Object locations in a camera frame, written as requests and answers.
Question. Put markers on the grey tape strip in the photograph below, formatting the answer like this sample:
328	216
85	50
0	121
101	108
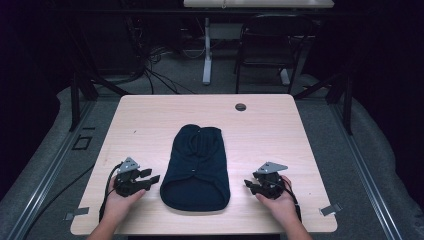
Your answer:
330	210
78	212

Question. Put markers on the person's left hand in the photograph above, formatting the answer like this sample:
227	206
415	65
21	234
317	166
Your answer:
118	208

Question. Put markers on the aluminium floor rail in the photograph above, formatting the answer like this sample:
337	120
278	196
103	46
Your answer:
365	173
46	173

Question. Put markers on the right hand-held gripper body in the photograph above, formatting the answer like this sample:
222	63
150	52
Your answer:
270	185

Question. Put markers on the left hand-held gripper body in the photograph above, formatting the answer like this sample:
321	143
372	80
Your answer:
128	181

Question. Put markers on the white desk with legs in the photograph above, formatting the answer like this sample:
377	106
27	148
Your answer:
207	63

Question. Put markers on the person's right hand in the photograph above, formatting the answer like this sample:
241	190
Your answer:
281	208

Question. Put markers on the dark navy pet garment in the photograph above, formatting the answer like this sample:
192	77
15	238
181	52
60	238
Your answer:
196	166

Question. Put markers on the black metal chair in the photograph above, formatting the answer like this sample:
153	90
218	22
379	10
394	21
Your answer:
271	31

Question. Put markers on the black metal frame stand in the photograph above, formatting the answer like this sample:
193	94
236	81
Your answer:
75	103
347	106

